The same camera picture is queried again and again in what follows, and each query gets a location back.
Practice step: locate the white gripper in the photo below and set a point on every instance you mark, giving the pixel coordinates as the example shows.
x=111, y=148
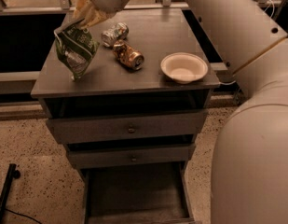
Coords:
x=105, y=1

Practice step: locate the green jalapeno chip bag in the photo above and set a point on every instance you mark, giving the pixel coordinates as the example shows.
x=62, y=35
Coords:
x=75, y=48

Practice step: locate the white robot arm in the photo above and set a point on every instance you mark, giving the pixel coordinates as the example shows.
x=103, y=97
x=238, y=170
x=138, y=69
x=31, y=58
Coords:
x=249, y=183

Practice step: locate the grey top drawer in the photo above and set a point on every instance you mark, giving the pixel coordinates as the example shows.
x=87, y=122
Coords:
x=93, y=129

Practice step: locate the grey wooden drawer cabinet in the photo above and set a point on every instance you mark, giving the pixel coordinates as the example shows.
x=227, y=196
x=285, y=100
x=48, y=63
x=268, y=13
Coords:
x=111, y=89

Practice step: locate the grey middle drawer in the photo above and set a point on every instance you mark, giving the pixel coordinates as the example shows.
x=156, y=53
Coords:
x=130, y=156

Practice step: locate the grey open bottom drawer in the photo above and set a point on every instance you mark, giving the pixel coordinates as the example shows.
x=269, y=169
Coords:
x=137, y=194

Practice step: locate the crushed silver soda can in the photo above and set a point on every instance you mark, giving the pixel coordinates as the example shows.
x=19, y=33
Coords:
x=112, y=35

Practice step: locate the crushed brown soda can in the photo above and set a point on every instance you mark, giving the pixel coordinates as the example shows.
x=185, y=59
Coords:
x=127, y=55

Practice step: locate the white paper bowl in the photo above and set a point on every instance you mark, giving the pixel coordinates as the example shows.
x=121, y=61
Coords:
x=184, y=68

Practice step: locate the black bar on floor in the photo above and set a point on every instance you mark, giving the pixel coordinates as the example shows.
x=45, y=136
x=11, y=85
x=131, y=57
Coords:
x=12, y=173

